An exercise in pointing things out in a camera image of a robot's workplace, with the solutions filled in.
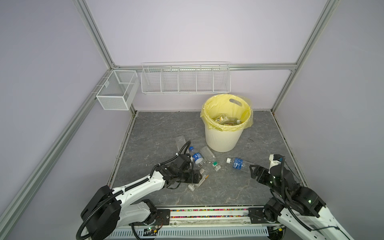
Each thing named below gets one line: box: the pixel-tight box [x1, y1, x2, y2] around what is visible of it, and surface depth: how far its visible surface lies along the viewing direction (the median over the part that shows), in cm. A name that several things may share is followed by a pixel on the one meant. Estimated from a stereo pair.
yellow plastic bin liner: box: [200, 93, 254, 132], surface depth 91 cm
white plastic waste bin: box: [205, 124, 244, 153], surface depth 101 cm
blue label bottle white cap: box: [226, 157, 245, 170], surface depth 88 cm
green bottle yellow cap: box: [223, 117, 241, 125], surface depth 96 cm
